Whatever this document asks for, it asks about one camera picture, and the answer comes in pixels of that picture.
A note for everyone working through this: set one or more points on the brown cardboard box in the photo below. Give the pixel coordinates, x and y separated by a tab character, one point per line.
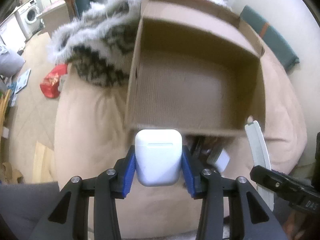
196	68

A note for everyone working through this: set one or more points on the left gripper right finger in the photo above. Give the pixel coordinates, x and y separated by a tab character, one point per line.
250	217

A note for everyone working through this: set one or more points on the beige bed cover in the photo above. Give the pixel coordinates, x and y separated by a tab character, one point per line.
90	137

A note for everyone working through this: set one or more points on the teal cushion with orange stripe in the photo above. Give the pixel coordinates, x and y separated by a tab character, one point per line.
274	40

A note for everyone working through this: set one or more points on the fluffy white black blanket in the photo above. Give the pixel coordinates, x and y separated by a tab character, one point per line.
99	44

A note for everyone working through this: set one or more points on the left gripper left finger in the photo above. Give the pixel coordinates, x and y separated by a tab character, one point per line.
67	217

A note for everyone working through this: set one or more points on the white remote control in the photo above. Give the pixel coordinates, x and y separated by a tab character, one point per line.
260	156

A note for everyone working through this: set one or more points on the white earbuds case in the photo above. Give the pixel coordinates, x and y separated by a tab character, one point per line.
158	154

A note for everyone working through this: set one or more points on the white power adapter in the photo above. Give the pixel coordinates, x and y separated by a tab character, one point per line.
219	160

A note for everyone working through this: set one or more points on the red snack bag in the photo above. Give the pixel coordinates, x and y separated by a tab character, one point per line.
49	85

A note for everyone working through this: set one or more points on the white washing machine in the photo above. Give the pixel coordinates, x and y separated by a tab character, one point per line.
27	18

